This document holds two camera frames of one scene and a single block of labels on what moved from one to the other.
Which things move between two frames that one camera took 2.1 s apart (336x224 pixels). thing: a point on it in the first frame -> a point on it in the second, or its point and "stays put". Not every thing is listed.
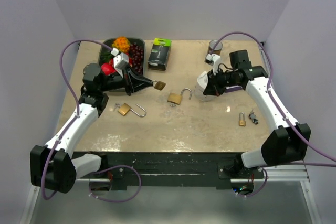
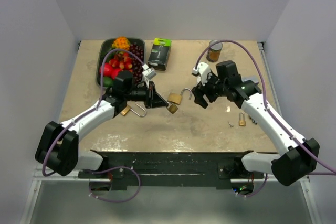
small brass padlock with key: [159, 85] -> [171, 107]
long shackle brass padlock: [242, 123] stays put
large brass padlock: [124, 109] stays put
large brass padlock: [176, 98] stays put
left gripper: [139, 82] -> [154, 99]
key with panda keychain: [252, 116] stays put
